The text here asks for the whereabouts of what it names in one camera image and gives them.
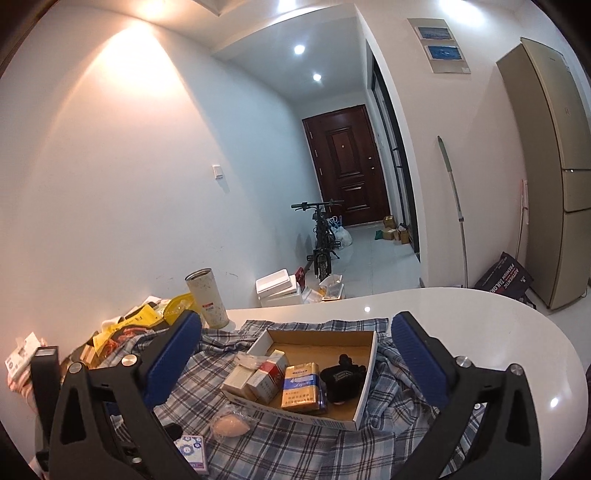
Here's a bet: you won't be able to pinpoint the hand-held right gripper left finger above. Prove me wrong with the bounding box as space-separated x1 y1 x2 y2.
46 309 204 480

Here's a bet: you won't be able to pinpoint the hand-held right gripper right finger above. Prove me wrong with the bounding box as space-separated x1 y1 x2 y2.
390 311 550 480

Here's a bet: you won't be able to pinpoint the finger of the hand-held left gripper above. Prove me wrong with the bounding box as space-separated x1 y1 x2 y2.
30 345 62 462

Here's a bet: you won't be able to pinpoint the small cream box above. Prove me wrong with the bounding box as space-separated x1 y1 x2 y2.
222 366 259 398

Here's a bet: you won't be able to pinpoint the white-edged cardboard box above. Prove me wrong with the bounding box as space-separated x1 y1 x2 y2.
221 329 378 431

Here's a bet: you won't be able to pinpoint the red and white cigarette pack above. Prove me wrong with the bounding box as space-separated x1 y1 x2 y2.
259 349 289 386

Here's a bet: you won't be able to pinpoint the gold cigarette pack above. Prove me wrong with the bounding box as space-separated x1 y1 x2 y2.
280 362 324 411

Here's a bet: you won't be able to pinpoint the white printed box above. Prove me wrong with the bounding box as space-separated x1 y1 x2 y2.
4 332 47 374

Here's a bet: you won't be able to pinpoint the yellow plastic bags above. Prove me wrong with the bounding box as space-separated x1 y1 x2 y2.
92 302 164 356

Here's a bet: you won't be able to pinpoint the yellow plastic container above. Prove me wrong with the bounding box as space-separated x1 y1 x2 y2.
164 295 204 324

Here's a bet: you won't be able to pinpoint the pile of snack packets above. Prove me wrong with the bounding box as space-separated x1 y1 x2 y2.
69 339 100 367

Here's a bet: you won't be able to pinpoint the cream tumbler cup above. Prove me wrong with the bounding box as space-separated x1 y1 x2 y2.
185 268 230 329

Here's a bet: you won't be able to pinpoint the pink makeup puff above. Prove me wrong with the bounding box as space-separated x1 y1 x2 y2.
211 406 254 438

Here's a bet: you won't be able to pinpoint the blue and white patterned box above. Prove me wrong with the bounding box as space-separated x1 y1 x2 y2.
173 434 218 475

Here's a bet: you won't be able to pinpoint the white plastic bin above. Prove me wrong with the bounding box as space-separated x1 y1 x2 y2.
305 273 346 303

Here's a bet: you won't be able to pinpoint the black printed bag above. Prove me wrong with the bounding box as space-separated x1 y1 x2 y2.
475 251 535 305

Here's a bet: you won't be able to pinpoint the blue plaid shirt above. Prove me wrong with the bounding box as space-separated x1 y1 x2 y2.
99 316 485 480

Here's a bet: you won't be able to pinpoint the white plastic bag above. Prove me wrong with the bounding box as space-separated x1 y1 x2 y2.
330 219 353 247

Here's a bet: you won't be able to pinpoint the black bicycle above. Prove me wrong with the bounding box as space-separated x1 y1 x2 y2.
291 199 345 282

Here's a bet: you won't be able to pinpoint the grey mop pole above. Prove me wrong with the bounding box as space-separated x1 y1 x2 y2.
437 135 469 288

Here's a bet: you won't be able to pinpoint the dark brown entrance door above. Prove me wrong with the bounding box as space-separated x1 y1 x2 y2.
302 104 391 228

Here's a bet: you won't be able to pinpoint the black-framed glass sliding door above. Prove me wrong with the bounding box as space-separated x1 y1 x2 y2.
365 39 422 264

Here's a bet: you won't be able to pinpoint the gold refrigerator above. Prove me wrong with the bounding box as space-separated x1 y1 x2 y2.
495 37 591 311

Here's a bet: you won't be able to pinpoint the grey wall panel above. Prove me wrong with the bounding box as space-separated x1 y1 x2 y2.
407 17 472 75

